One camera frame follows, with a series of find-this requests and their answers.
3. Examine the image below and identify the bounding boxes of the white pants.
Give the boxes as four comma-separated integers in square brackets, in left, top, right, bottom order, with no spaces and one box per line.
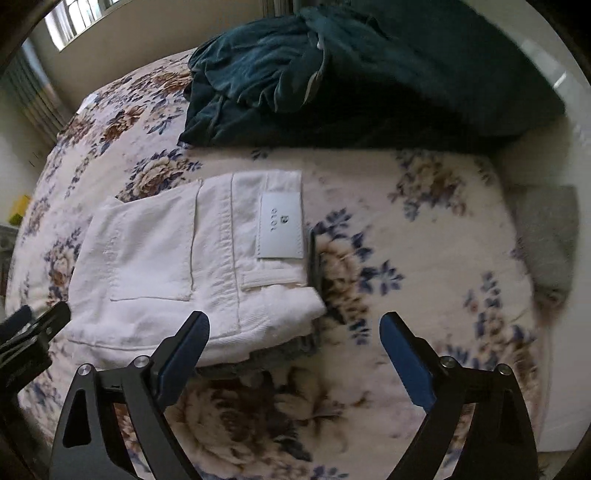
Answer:
[65,170,325,368]

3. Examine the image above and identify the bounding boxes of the grey pillow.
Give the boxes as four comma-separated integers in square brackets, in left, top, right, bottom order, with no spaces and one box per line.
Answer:
[507,185,580,309]

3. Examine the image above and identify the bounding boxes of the floral fleece blanket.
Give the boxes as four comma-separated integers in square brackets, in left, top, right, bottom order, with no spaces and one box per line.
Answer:
[5,53,544,479]

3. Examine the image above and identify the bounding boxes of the grey curtain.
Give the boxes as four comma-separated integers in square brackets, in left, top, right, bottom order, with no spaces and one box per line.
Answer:
[1,39,72,145]

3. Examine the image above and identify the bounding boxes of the window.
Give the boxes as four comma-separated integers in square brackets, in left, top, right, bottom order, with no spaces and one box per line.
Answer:
[44,0,119,51]

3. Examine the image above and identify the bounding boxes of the dark teal folded clothes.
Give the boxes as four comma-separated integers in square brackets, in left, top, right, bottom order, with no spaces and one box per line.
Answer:
[179,1,565,153]

